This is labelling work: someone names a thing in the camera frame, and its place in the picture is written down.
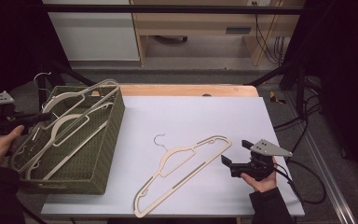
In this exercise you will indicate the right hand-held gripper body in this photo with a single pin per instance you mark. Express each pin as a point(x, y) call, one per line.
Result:
point(268, 149)

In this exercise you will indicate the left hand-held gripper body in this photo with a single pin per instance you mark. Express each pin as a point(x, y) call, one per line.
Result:
point(0, 119)

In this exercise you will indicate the beige clothes hanger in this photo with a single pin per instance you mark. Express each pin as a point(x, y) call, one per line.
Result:
point(60, 97)
point(167, 186)
point(70, 117)

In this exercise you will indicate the olive green woven basket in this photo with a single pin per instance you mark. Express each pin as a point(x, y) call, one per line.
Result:
point(105, 130)

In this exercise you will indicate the person's right hand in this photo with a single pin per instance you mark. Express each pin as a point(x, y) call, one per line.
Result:
point(262, 185)

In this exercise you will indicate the white paper sheet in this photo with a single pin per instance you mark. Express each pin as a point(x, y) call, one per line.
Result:
point(199, 124)

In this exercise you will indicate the yellow and black tool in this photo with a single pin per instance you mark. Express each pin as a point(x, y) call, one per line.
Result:
point(275, 98)

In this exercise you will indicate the dark curtain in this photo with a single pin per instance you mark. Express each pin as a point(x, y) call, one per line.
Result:
point(9, 46)
point(348, 62)

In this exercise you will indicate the wooden table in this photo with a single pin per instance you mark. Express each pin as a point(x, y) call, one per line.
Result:
point(183, 90)

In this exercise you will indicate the white cabinet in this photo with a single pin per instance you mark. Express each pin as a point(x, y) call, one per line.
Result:
point(96, 37)

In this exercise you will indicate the light wooden desk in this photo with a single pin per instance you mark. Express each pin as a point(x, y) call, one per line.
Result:
point(199, 21)

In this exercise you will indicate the black frame leg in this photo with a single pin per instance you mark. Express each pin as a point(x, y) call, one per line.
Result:
point(292, 74)
point(74, 74)

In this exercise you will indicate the aluminium rail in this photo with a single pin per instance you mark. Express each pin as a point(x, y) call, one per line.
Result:
point(326, 174)

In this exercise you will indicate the black horizontal frame bar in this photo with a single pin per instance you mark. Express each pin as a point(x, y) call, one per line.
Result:
point(167, 9)

